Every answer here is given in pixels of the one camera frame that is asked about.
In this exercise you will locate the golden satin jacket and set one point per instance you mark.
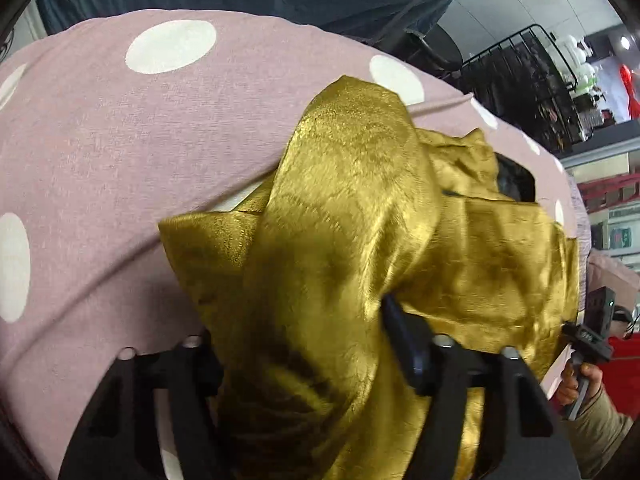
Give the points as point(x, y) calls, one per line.
point(350, 185)

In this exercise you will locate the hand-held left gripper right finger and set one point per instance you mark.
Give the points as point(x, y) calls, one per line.
point(402, 332)

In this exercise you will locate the red metal rail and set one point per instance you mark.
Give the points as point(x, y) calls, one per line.
point(610, 187)

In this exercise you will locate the red cloth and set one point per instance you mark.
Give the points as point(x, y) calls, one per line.
point(622, 375)

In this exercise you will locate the pink polka dot blanket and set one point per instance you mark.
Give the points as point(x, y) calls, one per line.
point(125, 160)

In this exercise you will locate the pink cushion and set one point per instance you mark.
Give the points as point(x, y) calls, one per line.
point(612, 277)

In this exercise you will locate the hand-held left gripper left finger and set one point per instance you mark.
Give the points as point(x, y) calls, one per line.
point(190, 375)

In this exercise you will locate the black round stool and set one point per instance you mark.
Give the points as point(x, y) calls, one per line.
point(440, 47)

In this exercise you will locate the person's right hand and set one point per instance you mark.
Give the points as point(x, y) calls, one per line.
point(592, 377)

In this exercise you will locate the person's right forearm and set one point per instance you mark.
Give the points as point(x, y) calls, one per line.
point(605, 435)

